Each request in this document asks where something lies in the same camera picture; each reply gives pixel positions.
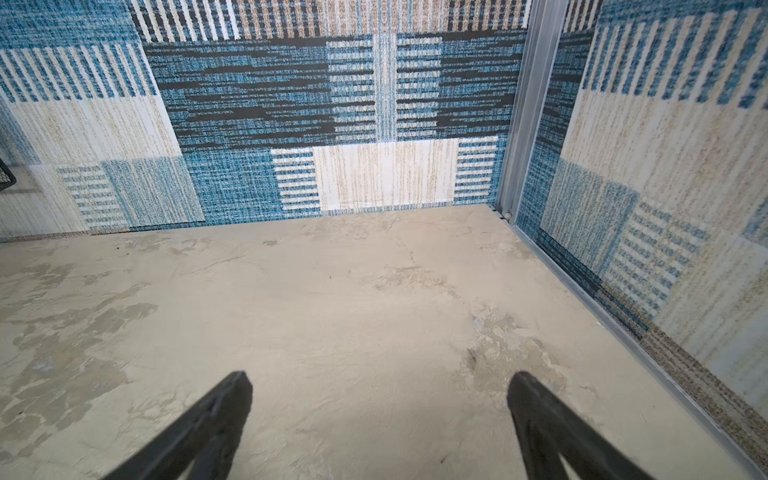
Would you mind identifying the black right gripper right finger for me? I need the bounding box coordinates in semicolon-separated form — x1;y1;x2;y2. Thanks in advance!
507;371;651;480

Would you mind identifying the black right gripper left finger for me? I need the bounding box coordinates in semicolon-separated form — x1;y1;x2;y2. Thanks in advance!
106;371;253;479

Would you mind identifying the black wire mesh shelf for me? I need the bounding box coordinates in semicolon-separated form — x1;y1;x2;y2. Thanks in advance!
0;160;17;191

